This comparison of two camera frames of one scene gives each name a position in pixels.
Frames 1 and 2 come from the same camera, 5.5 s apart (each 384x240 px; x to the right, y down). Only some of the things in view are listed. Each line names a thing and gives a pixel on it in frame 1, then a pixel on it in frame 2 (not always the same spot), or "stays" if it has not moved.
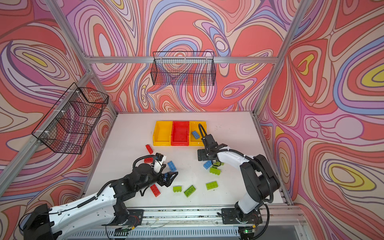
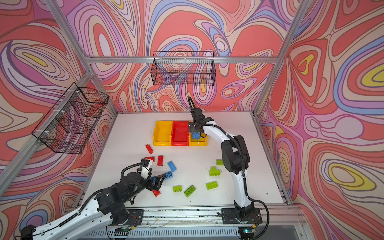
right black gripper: x=203 y=156 → x=192 y=128
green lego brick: x=212 y=185 stays
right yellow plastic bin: x=197 y=130 stays
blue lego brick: x=171 y=166 stays
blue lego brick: x=207 y=164 → x=196 y=135
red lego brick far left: x=149 y=149 stays
